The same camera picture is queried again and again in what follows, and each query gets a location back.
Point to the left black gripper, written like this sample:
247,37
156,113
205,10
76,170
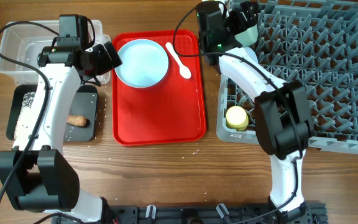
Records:
105,64

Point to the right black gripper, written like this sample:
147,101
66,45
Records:
249,19

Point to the light green bowl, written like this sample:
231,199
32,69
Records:
248,37

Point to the light blue plate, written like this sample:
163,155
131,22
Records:
144,63

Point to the orange carrot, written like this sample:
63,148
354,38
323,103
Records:
77,120

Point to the white plastic spoon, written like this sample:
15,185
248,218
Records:
184,70

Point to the yellow plastic cup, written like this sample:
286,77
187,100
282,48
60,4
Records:
237,118

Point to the white rice pile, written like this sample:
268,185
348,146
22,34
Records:
26,118

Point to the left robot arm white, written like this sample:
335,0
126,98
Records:
35,175

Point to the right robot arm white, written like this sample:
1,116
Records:
282,117

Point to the black waste tray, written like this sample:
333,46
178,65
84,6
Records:
83,104

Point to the clear plastic waste bin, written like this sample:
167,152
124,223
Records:
24,42

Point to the grey dishwasher rack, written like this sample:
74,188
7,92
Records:
316,43

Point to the red serving tray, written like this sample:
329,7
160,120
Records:
171,111

